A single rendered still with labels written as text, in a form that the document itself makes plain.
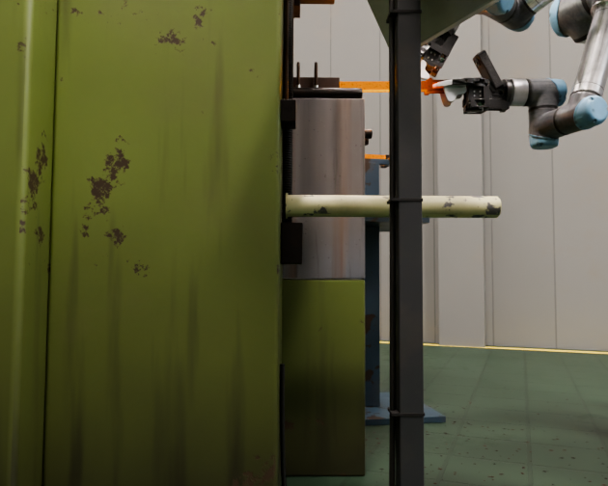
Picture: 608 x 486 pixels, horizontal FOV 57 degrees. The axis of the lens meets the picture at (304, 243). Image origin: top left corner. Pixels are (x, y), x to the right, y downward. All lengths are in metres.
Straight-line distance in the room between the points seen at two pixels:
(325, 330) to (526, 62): 3.34
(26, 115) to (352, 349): 0.85
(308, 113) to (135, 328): 0.66
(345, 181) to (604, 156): 3.05
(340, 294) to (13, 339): 0.71
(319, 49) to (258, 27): 3.60
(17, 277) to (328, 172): 0.72
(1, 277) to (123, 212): 0.24
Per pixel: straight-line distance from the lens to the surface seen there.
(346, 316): 1.37
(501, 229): 4.16
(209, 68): 1.16
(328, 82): 1.48
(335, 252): 1.36
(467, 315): 4.02
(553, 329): 4.17
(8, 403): 1.11
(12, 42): 1.17
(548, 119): 1.65
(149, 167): 1.13
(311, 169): 1.38
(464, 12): 1.07
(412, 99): 0.98
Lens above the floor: 0.47
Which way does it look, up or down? 3 degrees up
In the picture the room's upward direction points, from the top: straight up
